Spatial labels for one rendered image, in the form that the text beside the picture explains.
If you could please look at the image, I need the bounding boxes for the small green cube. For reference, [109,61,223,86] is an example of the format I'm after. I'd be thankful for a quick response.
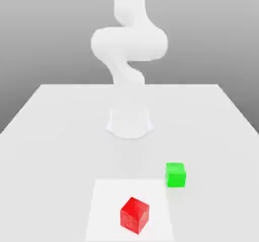
[165,162,187,188]

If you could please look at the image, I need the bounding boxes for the small red cube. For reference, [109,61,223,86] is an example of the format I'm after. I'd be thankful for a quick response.
[119,196,150,235]

